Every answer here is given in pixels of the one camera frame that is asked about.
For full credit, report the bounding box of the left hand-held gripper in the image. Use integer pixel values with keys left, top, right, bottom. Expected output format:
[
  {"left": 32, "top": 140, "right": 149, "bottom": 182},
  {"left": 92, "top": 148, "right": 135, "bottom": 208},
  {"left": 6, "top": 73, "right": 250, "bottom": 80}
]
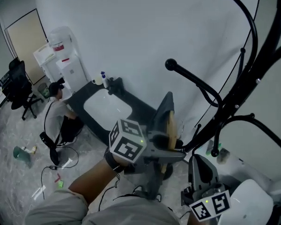
[{"left": 109, "top": 91, "right": 187, "bottom": 175}]

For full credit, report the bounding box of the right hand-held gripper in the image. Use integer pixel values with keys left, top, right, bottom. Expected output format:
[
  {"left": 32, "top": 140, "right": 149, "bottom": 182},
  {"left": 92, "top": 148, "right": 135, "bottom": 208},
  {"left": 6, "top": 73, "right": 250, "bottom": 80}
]
[{"left": 180, "top": 153, "right": 232, "bottom": 221}]

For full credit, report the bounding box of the wooden clothes hanger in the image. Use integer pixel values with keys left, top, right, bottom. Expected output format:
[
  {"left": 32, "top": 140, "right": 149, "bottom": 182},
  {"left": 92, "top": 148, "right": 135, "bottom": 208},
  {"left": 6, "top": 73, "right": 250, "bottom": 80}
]
[{"left": 161, "top": 110, "right": 185, "bottom": 174}]

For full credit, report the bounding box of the person's right forearm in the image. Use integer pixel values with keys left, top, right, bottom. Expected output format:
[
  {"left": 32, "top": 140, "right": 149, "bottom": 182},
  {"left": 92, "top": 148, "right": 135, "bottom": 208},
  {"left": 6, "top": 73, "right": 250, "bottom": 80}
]
[{"left": 187, "top": 211, "right": 200, "bottom": 225}]

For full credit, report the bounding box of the person's left forearm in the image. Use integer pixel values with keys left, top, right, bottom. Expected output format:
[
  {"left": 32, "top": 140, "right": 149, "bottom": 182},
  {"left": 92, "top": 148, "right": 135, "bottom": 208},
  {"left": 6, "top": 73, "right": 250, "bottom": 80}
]
[{"left": 68, "top": 157, "right": 124, "bottom": 207}]

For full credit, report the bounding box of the grey stone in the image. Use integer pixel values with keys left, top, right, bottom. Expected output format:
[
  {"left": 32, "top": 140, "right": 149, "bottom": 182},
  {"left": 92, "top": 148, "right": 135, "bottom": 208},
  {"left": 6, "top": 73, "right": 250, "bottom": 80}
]
[{"left": 216, "top": 148, "right": 231, "bottom": 165}]

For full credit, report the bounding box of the green bottle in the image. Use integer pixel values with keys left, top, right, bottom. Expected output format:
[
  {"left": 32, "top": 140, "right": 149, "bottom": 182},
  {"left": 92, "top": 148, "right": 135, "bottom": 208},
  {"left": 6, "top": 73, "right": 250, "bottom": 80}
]
[{"left": 205, "top": 139, "right": 223, "bottom": 157}]

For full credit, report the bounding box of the black vanity cabinet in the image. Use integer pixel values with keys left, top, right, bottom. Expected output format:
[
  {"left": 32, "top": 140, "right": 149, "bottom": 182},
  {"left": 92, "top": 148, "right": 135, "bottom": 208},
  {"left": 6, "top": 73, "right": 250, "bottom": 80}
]
[{"left": 67, "top": 76, "right": 160, "bottom": 148}]

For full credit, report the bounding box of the white round chair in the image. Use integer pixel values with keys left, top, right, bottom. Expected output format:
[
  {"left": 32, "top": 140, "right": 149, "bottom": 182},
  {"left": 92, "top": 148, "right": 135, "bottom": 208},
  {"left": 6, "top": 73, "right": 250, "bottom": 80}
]
[{"left": 219, "top": 179, "right": 274, "bottom": 225}]

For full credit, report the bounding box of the white sink basin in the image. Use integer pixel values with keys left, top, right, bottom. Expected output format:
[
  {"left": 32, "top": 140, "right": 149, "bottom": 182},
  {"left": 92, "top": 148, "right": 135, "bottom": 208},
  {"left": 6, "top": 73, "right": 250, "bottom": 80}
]
[{"left": 83, "top": 88, "right": 133, "bottom": 131}]

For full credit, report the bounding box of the black faucet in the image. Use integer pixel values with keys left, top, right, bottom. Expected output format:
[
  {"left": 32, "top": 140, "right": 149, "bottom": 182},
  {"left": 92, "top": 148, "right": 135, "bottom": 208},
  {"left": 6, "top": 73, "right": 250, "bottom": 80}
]
[{"left": 107, "top": 76, "right": 125, "bottom": 96}]

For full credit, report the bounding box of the soap dispenser bottle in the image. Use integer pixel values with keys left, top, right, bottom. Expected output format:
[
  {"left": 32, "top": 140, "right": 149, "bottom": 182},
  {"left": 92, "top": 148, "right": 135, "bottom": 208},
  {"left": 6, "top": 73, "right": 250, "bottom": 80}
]
[{"left": 100, "top": 71, "right": 109, "bottom": 88}]

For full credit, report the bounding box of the black coat rack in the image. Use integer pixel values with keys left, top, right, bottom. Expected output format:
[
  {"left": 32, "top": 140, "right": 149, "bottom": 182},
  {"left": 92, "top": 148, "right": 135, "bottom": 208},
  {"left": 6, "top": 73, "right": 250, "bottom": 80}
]
[{"left": 159, "top": 0, "right": 281, "bottom": 181}]

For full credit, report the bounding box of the white cup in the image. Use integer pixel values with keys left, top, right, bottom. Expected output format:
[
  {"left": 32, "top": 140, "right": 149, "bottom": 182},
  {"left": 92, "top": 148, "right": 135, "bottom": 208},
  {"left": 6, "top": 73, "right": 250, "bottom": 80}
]
[{"left": 91, "top": 75, "right": 104, "bottom": 86}]

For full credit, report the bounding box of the white water dispenser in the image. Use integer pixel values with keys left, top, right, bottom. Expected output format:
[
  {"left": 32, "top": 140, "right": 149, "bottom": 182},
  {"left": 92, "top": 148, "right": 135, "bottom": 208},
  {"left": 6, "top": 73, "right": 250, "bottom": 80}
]
[{"left": 55, "top": 56, "right": 89, "bottom": 94}]

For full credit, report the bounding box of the red and green small item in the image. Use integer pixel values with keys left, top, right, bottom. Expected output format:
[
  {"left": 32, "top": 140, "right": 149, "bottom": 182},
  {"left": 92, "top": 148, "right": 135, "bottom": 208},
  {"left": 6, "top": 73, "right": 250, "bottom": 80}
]
[{"left": 54, "top": 173, "right": 65, "bottom": 188}]

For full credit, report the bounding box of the grey window blind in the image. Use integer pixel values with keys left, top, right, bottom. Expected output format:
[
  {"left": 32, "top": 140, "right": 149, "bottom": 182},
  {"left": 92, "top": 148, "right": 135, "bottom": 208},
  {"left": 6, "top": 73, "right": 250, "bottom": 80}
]
[{"left": 221, "top": 0, "right": 281, "bottom": 181}]

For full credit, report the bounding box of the green waste bin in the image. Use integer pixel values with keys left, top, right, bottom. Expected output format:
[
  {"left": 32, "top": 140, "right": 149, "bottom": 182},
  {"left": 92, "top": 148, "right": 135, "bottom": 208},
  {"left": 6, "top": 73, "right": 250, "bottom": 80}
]
[{"left": 37, "top": 82, "right": 50, "bottom": 100}]

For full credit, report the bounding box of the yellowish bottle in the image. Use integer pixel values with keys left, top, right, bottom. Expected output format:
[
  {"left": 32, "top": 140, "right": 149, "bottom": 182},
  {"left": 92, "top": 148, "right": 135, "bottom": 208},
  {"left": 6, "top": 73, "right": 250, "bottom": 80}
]
[{"left": 22, "top": 145, "right": 38, "bottom": 155}]

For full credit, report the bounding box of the white flat strip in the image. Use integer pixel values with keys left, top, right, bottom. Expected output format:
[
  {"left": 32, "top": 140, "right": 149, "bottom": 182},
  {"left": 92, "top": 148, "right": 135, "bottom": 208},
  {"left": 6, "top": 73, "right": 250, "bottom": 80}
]
[{"left": 32, "top": 185, "right": 47, "bottom": 201}]

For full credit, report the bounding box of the clear water jug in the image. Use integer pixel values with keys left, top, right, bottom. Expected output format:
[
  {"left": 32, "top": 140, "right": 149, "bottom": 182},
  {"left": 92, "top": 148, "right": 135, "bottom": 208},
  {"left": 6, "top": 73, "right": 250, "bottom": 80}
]
[{"left": 47, "top": 26, "right": 73, "bottom": 59}]

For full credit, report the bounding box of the white sink cabinet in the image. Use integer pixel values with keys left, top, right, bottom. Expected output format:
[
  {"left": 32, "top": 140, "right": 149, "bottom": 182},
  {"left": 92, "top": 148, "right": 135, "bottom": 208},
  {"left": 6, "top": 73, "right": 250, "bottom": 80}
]
[{"left": 33, "top": 43, "right": 62, "bottom": 83}]

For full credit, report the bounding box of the green translucent bin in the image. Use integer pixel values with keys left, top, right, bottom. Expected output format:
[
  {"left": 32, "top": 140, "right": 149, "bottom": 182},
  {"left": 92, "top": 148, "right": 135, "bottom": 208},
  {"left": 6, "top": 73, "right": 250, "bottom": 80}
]
[{"left": 13, "top": 146, "right": 33, "bottom": 169}]

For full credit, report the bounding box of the black office chair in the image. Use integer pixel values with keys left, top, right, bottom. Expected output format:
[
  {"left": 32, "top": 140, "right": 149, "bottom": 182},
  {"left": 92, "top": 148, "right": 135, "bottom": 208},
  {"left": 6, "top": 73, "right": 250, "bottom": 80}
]
[{"left": 8, "top": 59, "right": 44, "bottom": 121}]

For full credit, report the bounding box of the beige door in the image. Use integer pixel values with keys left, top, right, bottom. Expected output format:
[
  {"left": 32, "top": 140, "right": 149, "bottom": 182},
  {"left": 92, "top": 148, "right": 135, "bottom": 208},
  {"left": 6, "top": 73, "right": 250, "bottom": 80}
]
[{"left": 4, "top": 8, "right": 48, "bottom": 86}]

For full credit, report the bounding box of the black computer tower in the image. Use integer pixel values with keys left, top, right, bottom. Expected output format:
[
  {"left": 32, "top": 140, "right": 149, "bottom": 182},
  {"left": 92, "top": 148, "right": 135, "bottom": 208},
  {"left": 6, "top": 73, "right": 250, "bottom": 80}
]
[{"left": 0, "top": 71, "right": 13, "bottom": 97}]

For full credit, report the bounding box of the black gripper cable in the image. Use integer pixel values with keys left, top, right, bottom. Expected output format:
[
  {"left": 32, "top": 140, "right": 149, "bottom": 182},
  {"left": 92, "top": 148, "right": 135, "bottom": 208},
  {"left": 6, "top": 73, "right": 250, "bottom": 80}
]
[{"left": 97, "top": 172, "right": 142, "bottom": 212}]

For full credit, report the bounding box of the black floor cable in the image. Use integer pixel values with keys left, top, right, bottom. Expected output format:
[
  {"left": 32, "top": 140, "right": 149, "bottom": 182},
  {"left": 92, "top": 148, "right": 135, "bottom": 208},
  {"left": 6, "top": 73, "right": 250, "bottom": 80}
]
[{"left": 41, "top": 145, "right": 80, "bottom": 200}]

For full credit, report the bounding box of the black wall cable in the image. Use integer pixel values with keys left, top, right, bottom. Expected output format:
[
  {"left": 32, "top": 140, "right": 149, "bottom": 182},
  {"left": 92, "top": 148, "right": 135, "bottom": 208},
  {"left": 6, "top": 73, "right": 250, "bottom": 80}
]
[{"left": 198, "top": 0, "right": 262, "bottom": 128}]

